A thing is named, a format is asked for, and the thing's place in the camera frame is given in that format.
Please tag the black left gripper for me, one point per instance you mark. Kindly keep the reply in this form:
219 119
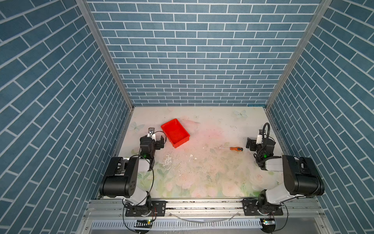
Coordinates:
158 142

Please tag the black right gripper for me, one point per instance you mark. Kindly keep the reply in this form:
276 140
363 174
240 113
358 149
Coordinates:
252 143

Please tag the orange handled screwdriver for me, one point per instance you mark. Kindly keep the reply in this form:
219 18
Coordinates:
238 149

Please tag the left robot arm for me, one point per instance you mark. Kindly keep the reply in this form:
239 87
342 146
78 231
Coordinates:
120 177

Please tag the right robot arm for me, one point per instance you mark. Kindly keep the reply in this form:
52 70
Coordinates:
301 178

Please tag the red plastic bin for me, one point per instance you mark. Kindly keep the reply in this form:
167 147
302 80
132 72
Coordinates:
175 132

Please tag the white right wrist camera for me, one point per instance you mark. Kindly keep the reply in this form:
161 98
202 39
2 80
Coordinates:
259 138

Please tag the aluminium mounting rail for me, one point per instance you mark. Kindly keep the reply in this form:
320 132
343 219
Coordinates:
299 216

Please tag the white slotted cable duct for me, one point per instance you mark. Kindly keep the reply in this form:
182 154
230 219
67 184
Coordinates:
177 224

